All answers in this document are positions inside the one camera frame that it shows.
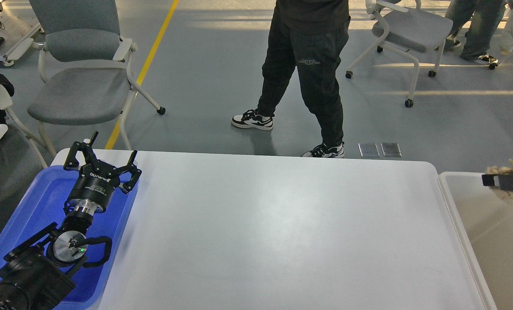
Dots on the white robot base cart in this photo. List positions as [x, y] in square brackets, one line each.
[18, 26]

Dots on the metal floor plate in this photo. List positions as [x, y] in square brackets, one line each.
[391, 150]
[368, 150]

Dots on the grey chair right back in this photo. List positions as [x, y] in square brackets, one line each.
[403, 29]

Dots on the person in blue jeans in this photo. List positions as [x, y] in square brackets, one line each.
[484, 17]

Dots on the right metal floor plate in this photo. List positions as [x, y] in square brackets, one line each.
[391, 150]

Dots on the left metal floor plate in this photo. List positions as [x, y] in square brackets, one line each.
[368, 150]

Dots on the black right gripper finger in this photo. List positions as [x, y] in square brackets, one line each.
[500, 181]

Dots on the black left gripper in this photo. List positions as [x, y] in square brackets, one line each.
[91, 188]

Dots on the person in black clothes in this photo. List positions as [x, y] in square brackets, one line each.
[307, 37]

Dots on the grey chair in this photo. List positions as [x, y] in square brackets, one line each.
[81, 30]
[403, 29]

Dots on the beige paper trash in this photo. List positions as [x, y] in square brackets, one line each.
[505, 196]

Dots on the grey chair left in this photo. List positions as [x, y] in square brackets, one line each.
[81, 30]

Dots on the white plastic bin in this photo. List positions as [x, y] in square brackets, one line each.
[484, 223]

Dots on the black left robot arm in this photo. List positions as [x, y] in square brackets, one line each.
[57, 249]

